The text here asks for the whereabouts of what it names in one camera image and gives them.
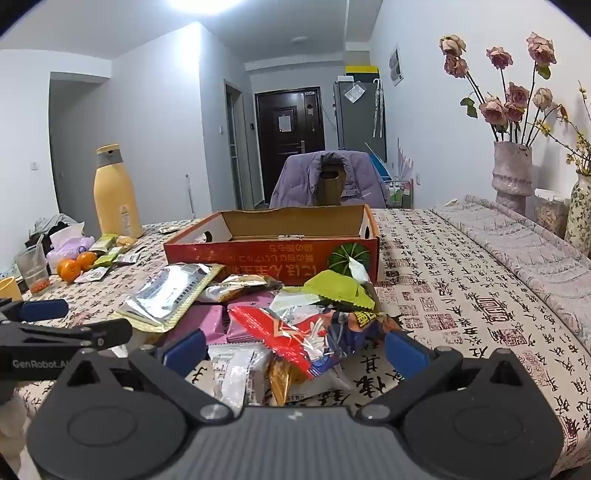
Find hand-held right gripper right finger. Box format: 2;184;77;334
355;330;540;424

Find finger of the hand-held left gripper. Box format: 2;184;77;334
0;318;134;352
0;298;70;323

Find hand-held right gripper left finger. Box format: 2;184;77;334
48;329;234;428

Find pink snack packet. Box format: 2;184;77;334
226;291;278;344
164;302;227;344

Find large silver green-edged packet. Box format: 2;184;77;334
113;263;227;333

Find gold cookie snack packet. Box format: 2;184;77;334
199;274;283;303

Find plain green snack packet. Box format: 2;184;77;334
302;269;376;311

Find red cartoon snack bag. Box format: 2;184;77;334
228;305;402;379

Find orange snack packet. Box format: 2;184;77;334
268;355;315;407

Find red cardboard box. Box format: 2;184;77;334
164;204;380;284

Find clear jar of snacks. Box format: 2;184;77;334
534;188;570;238

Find clear plastic cup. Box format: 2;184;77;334
14;244;51;296

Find yellow cup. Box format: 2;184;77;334
0;277;23;303

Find purple tissue pack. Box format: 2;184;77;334
46;225;95;268

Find dark clothes pile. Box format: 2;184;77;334
25;213;86;250

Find white silver snack packet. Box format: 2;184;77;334
347;256;371;283

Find crinkled silver snack packet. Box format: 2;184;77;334
268;288;333;319

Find yellow bottle with grey collar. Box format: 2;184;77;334
93;144;144;239

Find pink patterned cloth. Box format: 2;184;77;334
431;194;591;352

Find white storage cart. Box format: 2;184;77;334
385;180;415;208

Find wooden chair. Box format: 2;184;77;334
315;154;347;207

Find folded drying rack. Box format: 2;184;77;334
365;142;393;178

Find purple padded jacket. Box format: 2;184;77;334
269;150;390;209

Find pink textured vase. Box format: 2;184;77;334
491;141;533;215

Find grey interior door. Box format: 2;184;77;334
225;80;244;208

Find dark entrance door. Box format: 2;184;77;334
255;86;325;206

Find grey refrigerator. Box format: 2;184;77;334
334;76;387;162

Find white folded umbrella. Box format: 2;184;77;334
373;78;385;138

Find dried pink rose bouquet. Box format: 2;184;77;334
438;32;568;144

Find yellow flower branches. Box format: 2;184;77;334
536;80;591;177

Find pink wall decoration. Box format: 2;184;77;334
396;138;415;182

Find framed wall picture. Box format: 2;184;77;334
389;46;404;87

